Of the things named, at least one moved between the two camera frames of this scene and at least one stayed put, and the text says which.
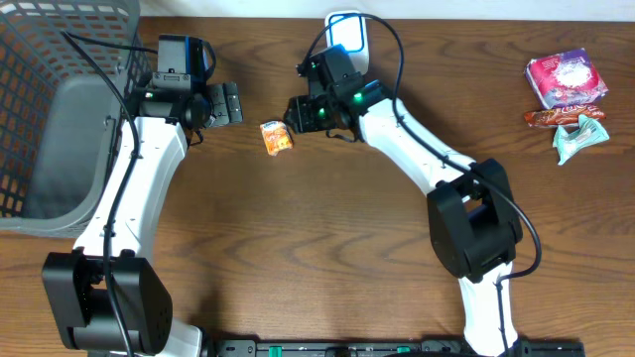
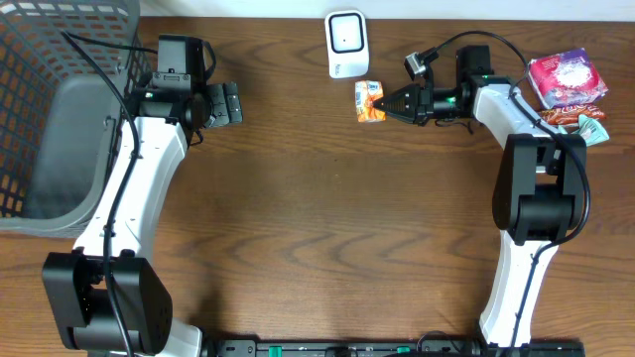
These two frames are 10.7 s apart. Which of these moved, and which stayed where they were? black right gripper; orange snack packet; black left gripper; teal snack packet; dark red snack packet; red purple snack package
Moved: orange snack packet; black right gripper
Stayed: dark red snack packet; black left gripper; teal snack packet; red purple snack package
